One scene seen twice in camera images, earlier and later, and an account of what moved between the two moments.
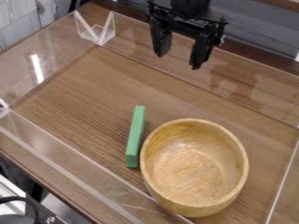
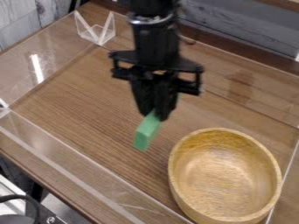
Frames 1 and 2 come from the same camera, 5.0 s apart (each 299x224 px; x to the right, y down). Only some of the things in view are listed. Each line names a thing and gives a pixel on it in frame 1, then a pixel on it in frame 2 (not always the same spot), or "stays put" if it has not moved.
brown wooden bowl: [194, 166] → [224, 177]
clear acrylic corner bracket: [96, 33] stays put
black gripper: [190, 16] → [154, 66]
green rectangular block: [136, 136] → [147, 130]
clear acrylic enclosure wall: [88, 189] stays put
